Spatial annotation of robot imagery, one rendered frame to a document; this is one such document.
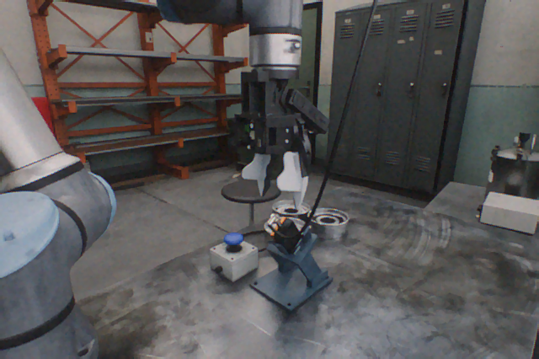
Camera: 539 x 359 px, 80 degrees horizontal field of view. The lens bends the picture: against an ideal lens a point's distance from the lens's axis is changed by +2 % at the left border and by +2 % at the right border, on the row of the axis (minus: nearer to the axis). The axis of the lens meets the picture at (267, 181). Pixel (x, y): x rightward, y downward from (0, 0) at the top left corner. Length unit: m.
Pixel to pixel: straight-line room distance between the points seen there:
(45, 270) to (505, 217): 1.28
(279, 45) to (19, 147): 0.38
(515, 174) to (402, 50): 2.24
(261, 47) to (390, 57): 3.16
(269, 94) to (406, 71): 3.10
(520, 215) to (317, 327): 0.94
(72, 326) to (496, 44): 3.77
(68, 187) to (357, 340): 0.48
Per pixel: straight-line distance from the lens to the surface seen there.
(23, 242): 0.44
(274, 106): 0.48
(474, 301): 0.71
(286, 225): 0.56
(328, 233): 0.80
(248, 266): 0.67
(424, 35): 3.50
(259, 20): 0.47
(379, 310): 0.62
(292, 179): 0.49
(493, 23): 3.89
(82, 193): 0.56
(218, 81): 5.05
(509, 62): 3.83
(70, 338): 0.52
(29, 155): 0.56
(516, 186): 1.55
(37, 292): 0.47
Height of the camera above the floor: 1.17
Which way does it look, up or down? 17 degrees down
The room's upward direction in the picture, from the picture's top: straight up
